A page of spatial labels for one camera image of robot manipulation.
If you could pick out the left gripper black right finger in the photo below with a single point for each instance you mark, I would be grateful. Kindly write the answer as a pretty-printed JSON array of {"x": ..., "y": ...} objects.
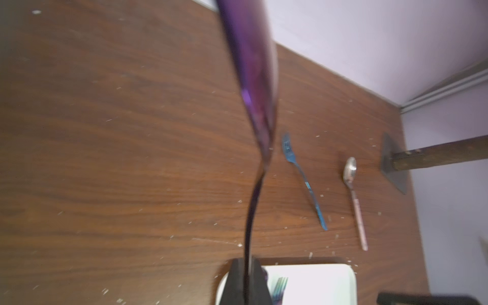
[{"x": 258, "y": 286}]

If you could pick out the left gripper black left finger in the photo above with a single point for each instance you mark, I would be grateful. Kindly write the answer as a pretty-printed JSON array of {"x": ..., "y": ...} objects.
[{"x": 233, "y": 292}]

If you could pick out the rainbow iridescent fork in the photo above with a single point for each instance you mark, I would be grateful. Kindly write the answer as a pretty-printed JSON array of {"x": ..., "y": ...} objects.
[{"x": 278, "y": 291}]

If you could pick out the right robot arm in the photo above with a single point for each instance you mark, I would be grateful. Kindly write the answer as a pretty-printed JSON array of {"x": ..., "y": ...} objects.
[{"x": 387, "y": 298}]

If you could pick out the blue fork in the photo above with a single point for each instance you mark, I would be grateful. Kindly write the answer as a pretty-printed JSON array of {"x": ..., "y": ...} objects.
[{"x": 291, "y": 158}]

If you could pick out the white square tray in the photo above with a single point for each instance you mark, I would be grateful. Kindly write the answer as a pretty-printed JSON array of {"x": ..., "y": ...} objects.
[{"x": 314, "y": 283}]

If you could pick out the pink cherry blossom tree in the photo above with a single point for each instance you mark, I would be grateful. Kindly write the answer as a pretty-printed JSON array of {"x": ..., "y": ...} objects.
[{"x": 472, "y": 149}]

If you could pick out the silver spoon pink handle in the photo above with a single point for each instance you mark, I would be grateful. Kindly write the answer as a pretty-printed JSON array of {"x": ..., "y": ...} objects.
[{"x": 349, "y": 172}]

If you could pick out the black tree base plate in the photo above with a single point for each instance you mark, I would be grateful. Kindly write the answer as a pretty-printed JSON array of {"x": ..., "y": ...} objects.
[{"x": 398, "y": 178}]

